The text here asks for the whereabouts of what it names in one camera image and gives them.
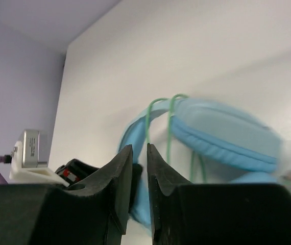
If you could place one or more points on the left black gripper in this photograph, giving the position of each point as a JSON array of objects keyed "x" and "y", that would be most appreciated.
[{"x": 74, "y": 172}]

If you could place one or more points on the light blue headphones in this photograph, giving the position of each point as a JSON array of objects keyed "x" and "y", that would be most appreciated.
[{"x": 211, "y": 130}]

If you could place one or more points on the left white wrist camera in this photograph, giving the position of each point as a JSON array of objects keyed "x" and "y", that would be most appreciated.
[{"x": 29, "y": 162}]

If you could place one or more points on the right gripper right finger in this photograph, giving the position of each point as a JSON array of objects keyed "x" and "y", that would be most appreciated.
[{"x": 187, "y": 213}]

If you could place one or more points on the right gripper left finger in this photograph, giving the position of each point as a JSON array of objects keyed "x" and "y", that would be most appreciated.
[{"x": 92, "y": 211}]

